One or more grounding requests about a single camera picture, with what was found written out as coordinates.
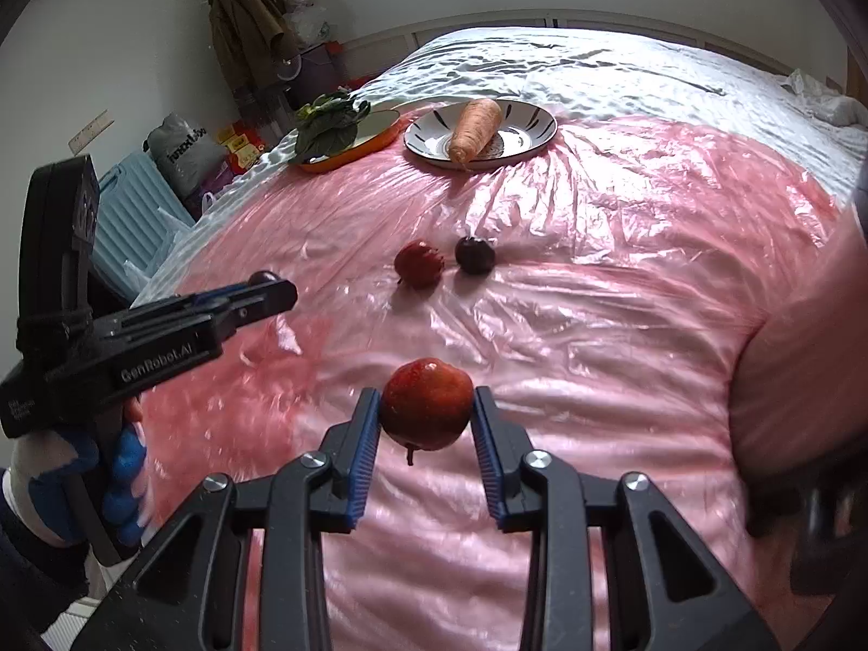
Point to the purple container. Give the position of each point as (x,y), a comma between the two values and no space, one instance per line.
(320,68)

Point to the person's pink-clothed leg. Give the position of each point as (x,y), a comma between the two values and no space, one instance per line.
(800,352)

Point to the small red apple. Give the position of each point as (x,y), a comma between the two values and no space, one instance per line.
(418,263)

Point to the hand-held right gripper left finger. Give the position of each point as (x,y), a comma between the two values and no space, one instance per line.
(363,461)

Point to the dark purple plum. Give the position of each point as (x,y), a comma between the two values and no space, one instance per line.
(475,254)
(263,277)

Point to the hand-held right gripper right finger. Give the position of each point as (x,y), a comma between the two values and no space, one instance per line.
(489,461)

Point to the leafy green vegetable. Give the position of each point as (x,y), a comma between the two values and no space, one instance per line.
(325,129)

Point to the white striped plate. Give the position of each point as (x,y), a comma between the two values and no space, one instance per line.
(525,132)

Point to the light blue suitcase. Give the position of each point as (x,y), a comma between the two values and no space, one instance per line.
(135,217)

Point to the white bed sheet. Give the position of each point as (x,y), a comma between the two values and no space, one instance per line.
(576,61)

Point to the small white plastic bag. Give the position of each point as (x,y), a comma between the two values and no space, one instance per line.
(211,202)

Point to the yellow and red boxes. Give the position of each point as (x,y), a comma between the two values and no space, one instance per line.
(241,148)

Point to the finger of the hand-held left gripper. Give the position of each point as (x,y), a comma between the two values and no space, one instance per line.
(261,302)
(210,297)

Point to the wooden ruler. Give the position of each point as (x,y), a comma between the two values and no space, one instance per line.
(91,131)

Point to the grey printed bag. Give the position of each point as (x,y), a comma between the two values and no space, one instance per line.
(183,152)

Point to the carrot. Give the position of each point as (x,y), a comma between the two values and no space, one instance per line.
(475,125)

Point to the brown hanging coat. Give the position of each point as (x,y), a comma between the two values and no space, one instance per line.
(244,34)

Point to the large red apple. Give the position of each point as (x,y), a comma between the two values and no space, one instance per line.
(427,403)

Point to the pink plastic sheet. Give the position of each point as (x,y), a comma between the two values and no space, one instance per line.
(610,251)

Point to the person's left forearm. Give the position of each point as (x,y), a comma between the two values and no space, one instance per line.
(34,569)

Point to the white crumpled cloth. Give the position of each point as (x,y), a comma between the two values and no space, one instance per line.
(824,98)

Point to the brown wooden headboard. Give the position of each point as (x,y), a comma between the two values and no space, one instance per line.
(856,64)

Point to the orange enamel plate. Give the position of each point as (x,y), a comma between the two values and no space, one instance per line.
(371,127)

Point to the person's left hand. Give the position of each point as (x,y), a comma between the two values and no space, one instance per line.
(127,468)

